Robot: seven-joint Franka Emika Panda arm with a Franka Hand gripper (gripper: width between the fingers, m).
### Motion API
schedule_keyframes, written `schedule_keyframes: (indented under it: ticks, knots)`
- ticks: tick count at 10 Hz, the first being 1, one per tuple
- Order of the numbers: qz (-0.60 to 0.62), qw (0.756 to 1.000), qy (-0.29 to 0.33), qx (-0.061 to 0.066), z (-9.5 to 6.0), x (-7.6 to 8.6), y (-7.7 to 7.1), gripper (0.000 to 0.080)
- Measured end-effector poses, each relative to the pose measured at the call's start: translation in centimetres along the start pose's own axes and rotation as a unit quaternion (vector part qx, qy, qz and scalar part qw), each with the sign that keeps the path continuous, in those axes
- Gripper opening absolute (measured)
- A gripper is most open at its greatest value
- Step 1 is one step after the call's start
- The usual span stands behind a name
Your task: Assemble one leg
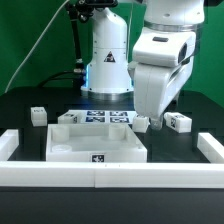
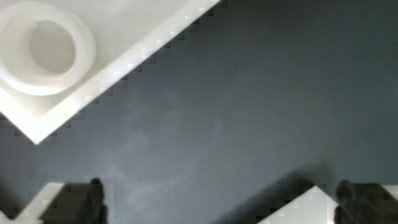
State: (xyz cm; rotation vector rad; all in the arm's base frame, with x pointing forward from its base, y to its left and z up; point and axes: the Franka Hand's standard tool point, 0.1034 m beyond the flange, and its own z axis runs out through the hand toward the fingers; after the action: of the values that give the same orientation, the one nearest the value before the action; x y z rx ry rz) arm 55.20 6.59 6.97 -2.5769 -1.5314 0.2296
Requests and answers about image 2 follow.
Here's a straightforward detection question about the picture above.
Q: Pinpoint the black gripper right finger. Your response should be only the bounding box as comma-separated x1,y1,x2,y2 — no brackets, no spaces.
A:
335,180,398,224

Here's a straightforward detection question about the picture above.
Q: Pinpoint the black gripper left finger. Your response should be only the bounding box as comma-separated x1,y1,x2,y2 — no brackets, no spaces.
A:
40,178,109,224

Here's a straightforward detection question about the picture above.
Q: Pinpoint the white square tabletop part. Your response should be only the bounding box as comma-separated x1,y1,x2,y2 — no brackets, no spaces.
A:
0,0,221,143

